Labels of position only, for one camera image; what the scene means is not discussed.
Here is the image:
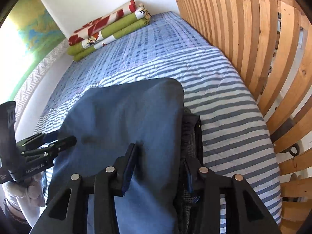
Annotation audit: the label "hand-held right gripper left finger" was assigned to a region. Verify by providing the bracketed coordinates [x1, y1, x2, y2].
[30, 143, 137, 234]

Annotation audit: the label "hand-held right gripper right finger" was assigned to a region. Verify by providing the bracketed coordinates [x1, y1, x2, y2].
[183, 158, 283, 234]

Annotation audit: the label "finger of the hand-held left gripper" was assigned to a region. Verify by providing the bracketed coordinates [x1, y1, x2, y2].
[21, 136, 77, 163]
[16, 133, 59, 152]

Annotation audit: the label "blue-grey shorts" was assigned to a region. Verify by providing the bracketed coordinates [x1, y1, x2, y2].
[45, 77, 184, 234]

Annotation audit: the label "person's left forearm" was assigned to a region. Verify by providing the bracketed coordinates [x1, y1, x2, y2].
[2, 199, 32, 227]

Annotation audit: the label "grey checked folded pants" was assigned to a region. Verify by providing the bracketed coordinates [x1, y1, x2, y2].
[174, 127, 203, 234]

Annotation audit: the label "person's left hand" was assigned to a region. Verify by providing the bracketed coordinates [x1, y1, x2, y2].
[4, 174, 47, 203]

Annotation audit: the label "black folded garment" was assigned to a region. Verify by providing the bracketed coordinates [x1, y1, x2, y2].
[183, 107, 201, 129]

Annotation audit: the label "blue white striped bedspread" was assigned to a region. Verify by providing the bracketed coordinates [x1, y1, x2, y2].
[33, 12, 282, 234]

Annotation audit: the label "floral green folded blanket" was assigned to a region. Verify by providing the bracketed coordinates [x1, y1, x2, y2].
[67, 0, 152, 62]

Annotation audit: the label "wall map poster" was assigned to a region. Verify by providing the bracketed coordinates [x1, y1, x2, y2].
[0, 0, 70, 108]

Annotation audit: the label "wooden slat bed rail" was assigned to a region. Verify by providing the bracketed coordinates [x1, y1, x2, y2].
[172, 0, 312, 234]

